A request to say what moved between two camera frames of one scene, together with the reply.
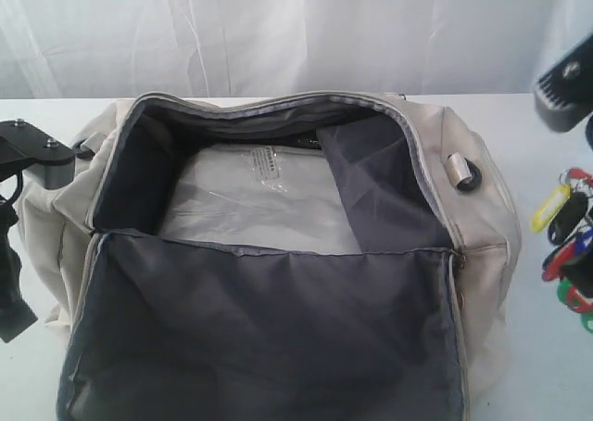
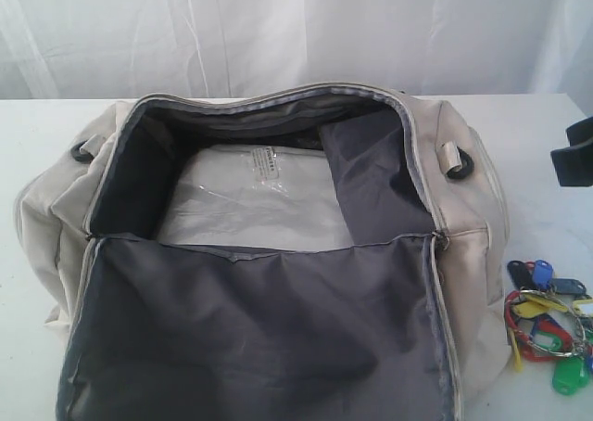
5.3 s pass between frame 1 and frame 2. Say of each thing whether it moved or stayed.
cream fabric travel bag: moved
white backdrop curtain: stayed
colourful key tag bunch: moved
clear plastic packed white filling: stayed
